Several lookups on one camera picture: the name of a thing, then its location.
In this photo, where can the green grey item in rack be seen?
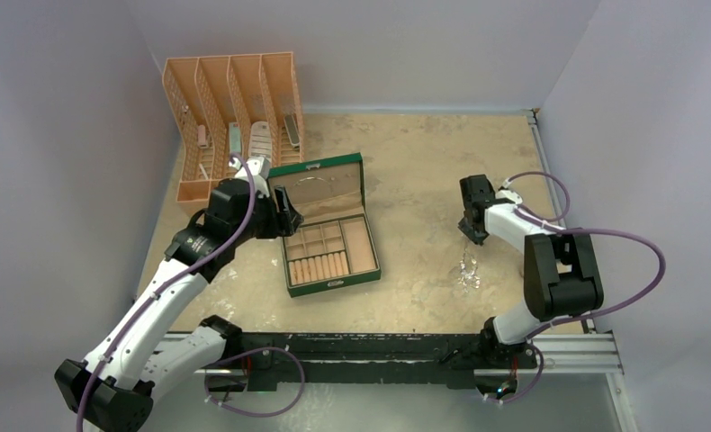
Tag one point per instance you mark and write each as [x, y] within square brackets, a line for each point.
[234, 140]

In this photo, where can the green jewelry box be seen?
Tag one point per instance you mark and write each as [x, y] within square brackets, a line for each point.
[334, 247]

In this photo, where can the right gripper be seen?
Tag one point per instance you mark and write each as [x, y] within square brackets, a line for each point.
[475, 237]

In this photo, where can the white stick in rack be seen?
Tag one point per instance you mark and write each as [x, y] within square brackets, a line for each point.
[203, 171]

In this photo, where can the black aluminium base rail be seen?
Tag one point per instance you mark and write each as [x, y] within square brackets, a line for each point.
[456, 361]

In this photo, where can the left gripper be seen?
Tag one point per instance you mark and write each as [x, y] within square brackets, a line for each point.
[282, 223]

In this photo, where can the pink item in rack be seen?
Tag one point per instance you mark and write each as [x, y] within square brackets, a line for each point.
[202, 137]

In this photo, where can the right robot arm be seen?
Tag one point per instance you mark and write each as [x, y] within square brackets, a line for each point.
[561, 277]

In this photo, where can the grey flat item in rack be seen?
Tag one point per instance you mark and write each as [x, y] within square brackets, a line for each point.
[292, 130]

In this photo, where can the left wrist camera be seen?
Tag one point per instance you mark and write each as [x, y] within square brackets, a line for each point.
[255, 169]

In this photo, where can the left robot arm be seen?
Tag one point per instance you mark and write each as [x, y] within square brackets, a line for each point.
[116, 385]

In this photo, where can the orange file organizer rack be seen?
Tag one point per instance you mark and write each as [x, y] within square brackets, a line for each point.
[217, 90]

